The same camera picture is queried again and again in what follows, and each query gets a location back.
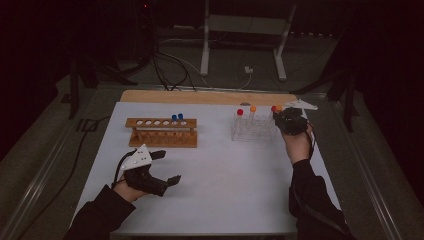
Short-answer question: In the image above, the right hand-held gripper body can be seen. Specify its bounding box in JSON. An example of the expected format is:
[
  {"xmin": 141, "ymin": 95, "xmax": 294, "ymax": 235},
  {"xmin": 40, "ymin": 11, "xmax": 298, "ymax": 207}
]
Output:
[{"xmin": 278, "ymin": 99, "xmax": 319, "ymax": 137}]

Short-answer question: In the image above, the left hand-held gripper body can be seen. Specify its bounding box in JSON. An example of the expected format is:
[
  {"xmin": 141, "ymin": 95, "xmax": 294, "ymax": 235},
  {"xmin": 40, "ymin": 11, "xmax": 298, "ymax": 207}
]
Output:
[{"xmin": 119, "ymin": 143, "xmax": 171, "ymax": 198}]

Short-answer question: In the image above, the wooden test tube rack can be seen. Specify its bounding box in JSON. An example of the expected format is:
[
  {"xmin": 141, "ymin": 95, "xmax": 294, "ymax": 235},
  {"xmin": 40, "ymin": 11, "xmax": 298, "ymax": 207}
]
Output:
[{"xmin": 124, "ymin": 117, "xmax": 198, "ymax": 149}]

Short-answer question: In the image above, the clear plastic test tube rack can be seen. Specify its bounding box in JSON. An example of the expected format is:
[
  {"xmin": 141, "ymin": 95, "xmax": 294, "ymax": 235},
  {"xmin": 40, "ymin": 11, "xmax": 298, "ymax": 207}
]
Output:
[{"xmin": 231, "ymin": 114, "xmax": 279, "ymax": 144}]

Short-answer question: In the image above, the person's right hand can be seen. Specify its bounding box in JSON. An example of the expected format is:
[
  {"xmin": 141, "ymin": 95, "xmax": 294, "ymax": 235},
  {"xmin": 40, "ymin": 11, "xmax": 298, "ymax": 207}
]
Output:
[{"xmin": 283, "ymin": 123, "xmax": 314, "ymax": 165}]

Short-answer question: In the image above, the person's left hand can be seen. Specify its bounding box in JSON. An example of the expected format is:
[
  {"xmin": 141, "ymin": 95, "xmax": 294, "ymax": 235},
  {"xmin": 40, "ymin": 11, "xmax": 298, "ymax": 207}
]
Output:
[{"xmin": 113, "ymin": 181, "xmax": 148, "ymax": 204}]

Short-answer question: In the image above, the white table sheet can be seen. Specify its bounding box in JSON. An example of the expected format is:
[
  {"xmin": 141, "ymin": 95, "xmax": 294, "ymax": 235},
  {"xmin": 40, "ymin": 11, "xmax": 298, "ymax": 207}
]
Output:
[{"xmin": 71, "ymin": 101, "xmax": 343, "ymax": 235}]

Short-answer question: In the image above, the black stand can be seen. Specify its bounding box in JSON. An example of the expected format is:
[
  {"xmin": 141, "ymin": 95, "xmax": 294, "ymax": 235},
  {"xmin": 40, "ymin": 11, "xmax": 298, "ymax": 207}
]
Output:
[
  {"xmin": 67, "ymin": 58, "xmax": 138, "ymax": 120},
  {"xmin": 289, "ymin": 64, "xmax": 360, "ymax": 133}
]

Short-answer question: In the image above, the white metal stand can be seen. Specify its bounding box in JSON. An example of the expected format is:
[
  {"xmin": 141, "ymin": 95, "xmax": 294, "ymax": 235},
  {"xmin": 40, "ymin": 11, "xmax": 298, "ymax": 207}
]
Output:
[{"xmin": 199, "ymin": 0, "xmax": 298, "ymax": 82}]

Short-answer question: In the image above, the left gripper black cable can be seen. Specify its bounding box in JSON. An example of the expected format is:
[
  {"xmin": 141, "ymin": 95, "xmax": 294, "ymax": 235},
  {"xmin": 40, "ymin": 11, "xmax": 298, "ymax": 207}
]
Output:
[{"xmin": 111, "ymin": 150, "xmax": 138, "ymax": 189}]

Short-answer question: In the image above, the thin black floor cable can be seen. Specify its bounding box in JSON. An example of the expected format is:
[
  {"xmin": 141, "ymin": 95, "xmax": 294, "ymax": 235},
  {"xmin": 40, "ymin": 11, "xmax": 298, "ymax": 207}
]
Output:
[{"xmin": 16, "ymin": 114, "xmax": 112, "ymax": 240}]

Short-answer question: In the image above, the black floor cables bundle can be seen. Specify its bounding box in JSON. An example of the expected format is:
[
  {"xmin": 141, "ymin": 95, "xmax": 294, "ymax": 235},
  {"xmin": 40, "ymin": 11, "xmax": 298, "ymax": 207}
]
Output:
[{"xmin": 149, "ymin": 46, "xmax": 198, "ymax": 92}]

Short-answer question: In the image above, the grey floor cable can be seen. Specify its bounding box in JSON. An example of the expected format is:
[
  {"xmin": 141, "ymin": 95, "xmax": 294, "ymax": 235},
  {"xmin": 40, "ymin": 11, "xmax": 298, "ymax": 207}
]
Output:
[{"xmin": 159, "ymin": 37, "xmax": 215, "ymax": 90}]

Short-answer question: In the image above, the metal floor rail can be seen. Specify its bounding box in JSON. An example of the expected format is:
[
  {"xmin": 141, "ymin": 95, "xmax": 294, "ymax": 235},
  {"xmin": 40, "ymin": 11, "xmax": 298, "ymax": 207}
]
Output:
[
  {"xmin": 329, "ymin": 99, "xmax": 398, "ymax": 240},
  {"xmin": 0, "ymin": 87, "xmax": 101, "ymax": 240}
]

